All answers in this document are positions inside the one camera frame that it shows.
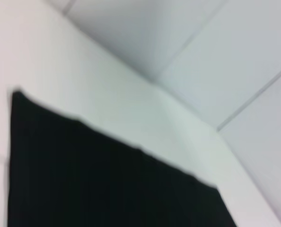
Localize black shirt with FREE print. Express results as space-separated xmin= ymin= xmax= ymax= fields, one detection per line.
xmin=7 ymin=91 xmax=238 ymax=227

